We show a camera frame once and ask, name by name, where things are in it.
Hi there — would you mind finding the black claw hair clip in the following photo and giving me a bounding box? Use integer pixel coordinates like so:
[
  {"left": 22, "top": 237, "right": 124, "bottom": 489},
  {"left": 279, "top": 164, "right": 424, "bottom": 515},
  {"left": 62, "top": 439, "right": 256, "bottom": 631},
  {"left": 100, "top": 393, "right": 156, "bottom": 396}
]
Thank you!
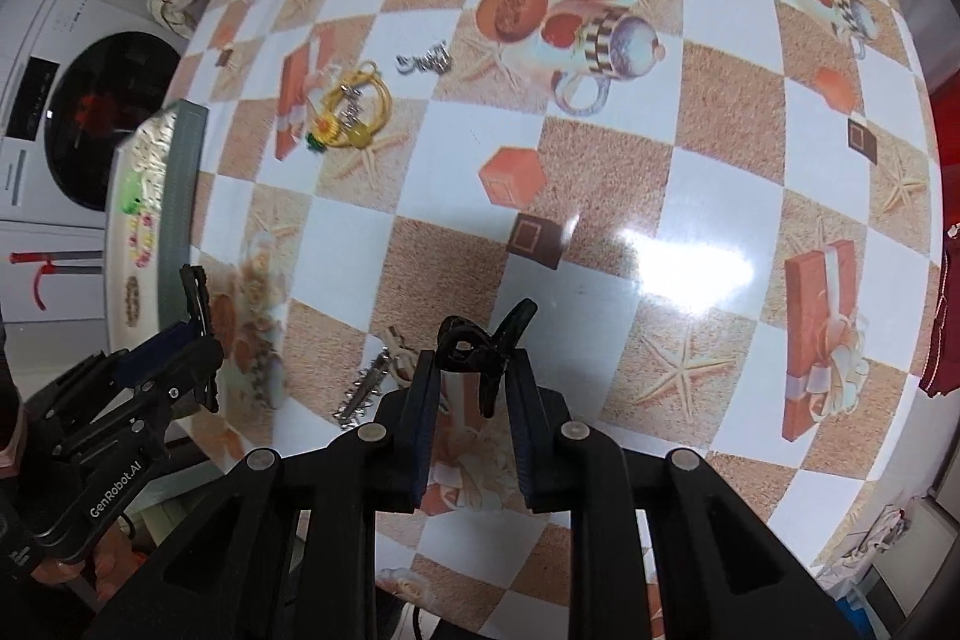
[{"left": 436, "top": 298, "right": 539, "bottom": 419}]

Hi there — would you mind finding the yellow flower bracelet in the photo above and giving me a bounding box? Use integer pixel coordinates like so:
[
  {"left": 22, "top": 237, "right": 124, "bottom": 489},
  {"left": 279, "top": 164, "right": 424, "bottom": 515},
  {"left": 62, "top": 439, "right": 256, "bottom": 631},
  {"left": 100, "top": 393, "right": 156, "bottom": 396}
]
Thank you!
[{"left": 304, "top": 58, "right": 394, "bottom": 153}]

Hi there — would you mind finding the grey jewelry tray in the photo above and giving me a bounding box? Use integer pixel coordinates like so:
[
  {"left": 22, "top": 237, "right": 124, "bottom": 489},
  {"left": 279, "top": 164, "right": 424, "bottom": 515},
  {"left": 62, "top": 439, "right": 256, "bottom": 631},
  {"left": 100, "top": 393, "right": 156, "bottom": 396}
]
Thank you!
[{"left": 103, "top": 99, "right": 206, "bottom": 351}]

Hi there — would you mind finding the silver alligator hair clip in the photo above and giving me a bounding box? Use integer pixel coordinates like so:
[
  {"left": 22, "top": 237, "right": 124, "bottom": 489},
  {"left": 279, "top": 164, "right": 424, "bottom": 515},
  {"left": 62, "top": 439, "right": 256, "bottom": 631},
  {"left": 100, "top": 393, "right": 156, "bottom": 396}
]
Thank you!
[{"left": 334, "top": 326, "right": 416, "bottom": 429}]

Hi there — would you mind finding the green plastic bangle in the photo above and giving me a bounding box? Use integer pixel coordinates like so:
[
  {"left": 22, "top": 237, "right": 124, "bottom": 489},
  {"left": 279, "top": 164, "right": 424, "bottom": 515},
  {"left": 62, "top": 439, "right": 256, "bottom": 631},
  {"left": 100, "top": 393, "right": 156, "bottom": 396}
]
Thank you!
[{"left": 119, "top": 170, "right": 148, "bottom": 216}]

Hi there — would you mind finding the cream polka dot scrunchie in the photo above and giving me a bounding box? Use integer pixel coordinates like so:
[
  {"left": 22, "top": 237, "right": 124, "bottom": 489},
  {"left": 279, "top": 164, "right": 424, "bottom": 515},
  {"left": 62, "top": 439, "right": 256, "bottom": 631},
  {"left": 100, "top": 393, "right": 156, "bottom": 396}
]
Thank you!
[{"left": 130, "top": 110, "right": 176, "bottom": 172}]

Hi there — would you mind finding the white washing machine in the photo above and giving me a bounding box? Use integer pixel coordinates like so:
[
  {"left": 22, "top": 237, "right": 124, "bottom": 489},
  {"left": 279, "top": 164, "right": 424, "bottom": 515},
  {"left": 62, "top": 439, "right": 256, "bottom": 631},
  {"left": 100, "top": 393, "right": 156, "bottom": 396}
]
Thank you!
[{"left": 2, "top": 0, "right": 185, "bottom": 227}]

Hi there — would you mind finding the red handled tool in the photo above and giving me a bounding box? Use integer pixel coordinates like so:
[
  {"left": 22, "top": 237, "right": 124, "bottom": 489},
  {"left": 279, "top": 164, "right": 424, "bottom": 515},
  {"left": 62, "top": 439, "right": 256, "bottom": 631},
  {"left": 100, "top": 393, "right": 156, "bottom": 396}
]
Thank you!
[{"left": 8, "top": 250, "right": 104, "bottom": 312}]

